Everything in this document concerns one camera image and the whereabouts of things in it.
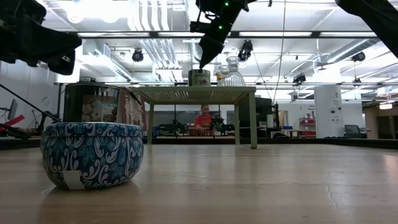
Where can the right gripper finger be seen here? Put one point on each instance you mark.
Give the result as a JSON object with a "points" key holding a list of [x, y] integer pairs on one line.
{"points": [[211, 49]]}

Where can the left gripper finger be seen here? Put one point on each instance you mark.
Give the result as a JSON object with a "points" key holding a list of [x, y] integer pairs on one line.
{"points": [[46, 45], [46, 32]]}

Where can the amber glass candlestick holder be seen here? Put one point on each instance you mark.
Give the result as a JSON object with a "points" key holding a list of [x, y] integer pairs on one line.
{"points": [[219, 76]]}

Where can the clear glass candlestick holder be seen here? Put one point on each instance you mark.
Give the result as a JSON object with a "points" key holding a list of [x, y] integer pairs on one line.
{"points": [[222, 76], [234, 76]]}

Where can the silver lidded candle jar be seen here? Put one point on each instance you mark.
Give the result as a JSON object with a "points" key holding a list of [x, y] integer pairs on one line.
{"points": [[199, 77], [93, 105]]}

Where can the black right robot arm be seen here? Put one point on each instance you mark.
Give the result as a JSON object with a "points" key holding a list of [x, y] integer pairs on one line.
{"points": [[373, 18]]}

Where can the black background robot arm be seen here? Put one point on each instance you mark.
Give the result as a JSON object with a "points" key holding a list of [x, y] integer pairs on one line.
{"points": [[220, 124], [172, 127]]}

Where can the blue floral candle tin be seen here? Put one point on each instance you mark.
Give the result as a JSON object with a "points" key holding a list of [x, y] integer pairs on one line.
{"points": [[93, 155]]}

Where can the black ceiling spotlight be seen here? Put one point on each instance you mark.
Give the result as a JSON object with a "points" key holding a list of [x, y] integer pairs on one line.
{"points": [[137, 55], [299, 77], [359, 56], [245, 49]]}

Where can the long ceiling light panel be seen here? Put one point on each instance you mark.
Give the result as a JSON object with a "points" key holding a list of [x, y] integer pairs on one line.
{"points": [[112, 34], [177, 34], [273, 34], [348, 34]]}

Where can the green perforated metal shelf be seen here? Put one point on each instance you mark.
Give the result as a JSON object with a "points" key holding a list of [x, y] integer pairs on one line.
{"points": [[192, 93]]}

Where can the black diagonal pole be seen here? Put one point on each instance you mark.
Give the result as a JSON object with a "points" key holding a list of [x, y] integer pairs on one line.
{"points": [[31, 104]]}

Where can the white ceiling pipe bundle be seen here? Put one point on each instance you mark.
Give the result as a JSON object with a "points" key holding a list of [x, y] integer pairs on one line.
{"points": [[155, 37]]}

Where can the small tilted monitor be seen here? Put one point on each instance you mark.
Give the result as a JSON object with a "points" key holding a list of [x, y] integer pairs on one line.
{"points": [[12, 109]]}

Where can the person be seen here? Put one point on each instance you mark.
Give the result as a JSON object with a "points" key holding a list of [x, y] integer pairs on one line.
{"points": [[203, 119]]}

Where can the red bar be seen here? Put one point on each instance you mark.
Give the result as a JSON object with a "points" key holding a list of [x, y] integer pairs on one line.
{"points": [[12, 121]]}

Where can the large black monitor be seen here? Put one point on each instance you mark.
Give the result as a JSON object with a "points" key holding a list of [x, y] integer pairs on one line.
{"points": [[261, 115]]}

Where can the black ceiling beam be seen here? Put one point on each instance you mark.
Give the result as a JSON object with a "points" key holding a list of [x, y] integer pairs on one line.
{"points": [[315, 34]]}

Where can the red storage shelf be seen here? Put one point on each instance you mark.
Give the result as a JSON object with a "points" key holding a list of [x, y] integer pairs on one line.
{"points": [[308, 126]]}

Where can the white pillar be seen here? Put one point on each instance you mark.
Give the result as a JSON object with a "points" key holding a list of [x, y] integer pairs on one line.
{"points": [[328, 112]]}

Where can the black office chair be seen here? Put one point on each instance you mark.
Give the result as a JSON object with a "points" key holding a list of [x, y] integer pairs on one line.
{"points": [[353, 130]]}

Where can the white rectangular air duct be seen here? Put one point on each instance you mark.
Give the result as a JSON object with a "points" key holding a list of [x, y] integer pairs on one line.
{"points": [[102, 59]]}

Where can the silver ventilation duct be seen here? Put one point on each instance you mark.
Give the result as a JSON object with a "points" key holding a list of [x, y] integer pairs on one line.
{"points": [[348, 51]]}

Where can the black aluminium table frame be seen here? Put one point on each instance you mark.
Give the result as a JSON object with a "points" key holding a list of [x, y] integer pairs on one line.
{"points": [[311, 142]]}

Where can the glowing wall lamp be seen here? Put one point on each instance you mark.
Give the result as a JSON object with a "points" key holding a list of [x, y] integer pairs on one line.
{"points": [[385, 106]]}

